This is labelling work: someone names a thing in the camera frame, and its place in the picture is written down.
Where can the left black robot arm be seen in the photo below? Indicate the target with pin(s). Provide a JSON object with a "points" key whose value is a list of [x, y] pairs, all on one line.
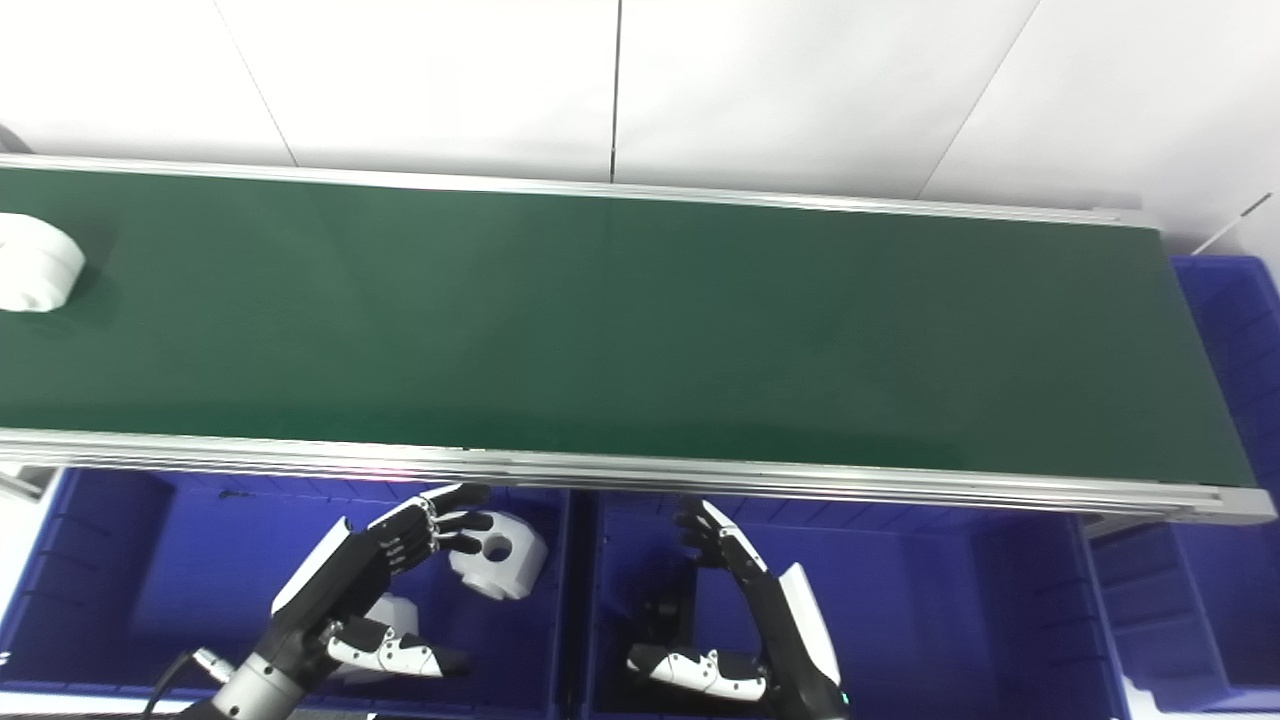
{"points": [[255, 692]]}

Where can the blue plastic bin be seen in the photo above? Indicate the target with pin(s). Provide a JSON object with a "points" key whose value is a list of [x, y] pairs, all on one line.
{"points": [[1230, 600], [180, 580], [900, 610]]}

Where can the white round machined part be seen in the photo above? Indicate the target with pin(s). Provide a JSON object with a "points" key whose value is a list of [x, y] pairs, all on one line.
{"points": [[398, 612], [35, 265]]}

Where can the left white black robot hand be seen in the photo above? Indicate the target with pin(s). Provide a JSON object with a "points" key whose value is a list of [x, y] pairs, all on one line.
{"points": [[345, 580]]}

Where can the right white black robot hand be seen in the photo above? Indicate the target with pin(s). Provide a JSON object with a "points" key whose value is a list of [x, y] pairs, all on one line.
{"points": [[790, 640]]}

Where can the green conveyor belt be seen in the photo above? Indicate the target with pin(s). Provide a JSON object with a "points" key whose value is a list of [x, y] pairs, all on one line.
{"points": [[700, 478], [640, 320]]}

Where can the white part with round hole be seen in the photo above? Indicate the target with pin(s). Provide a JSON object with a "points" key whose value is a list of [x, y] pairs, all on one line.
{"points": [[515, 570]]}

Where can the aluminium conveyor leg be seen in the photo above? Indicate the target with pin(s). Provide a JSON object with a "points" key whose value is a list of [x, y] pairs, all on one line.
{"points": [[22, 482]]}

